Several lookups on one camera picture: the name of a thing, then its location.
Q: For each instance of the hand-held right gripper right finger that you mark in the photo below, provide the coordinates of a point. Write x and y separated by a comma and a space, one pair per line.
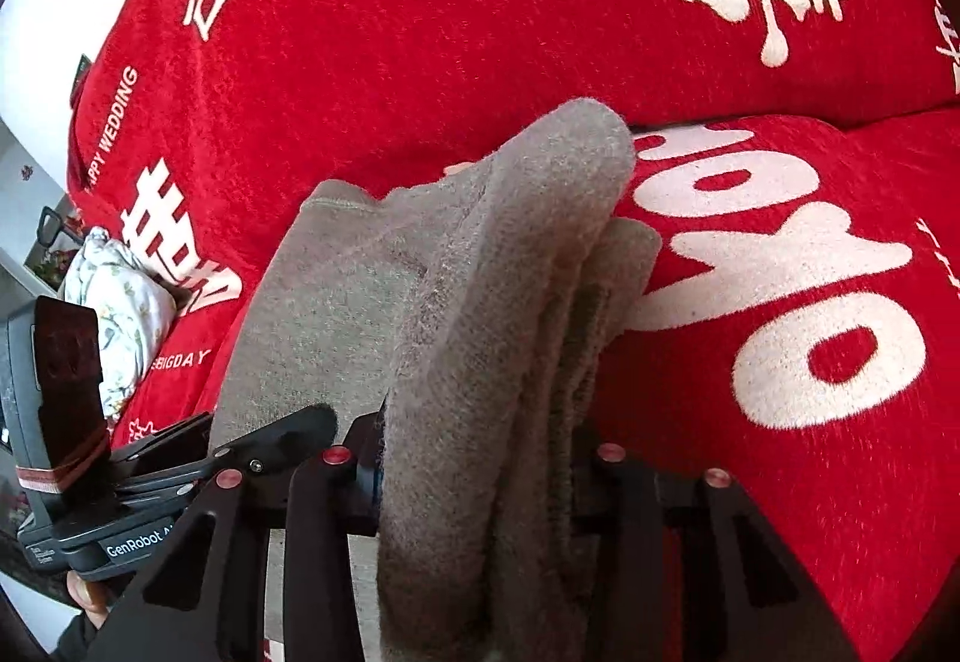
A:
675, 557

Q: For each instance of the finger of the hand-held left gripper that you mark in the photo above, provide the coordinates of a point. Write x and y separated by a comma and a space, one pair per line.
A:
161, 488
285, 437

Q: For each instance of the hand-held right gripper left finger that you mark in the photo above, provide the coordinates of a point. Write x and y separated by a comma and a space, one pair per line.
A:
319, 557

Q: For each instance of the grey knit sweater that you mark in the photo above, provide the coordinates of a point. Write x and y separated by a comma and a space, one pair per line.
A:
487, 332

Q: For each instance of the person's left forearm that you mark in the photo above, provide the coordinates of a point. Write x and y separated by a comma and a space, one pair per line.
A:
75, 641

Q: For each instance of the person's left hand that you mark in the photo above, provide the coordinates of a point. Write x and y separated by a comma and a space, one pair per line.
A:
88, 594

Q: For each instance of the white floral pillow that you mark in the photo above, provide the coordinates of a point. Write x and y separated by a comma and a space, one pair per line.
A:
120, 310

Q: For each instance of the small black object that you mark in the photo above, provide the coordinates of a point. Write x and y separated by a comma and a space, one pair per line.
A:
49, 229

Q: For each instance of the red printed sofa cover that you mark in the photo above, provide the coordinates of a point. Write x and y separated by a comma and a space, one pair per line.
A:
450, 32

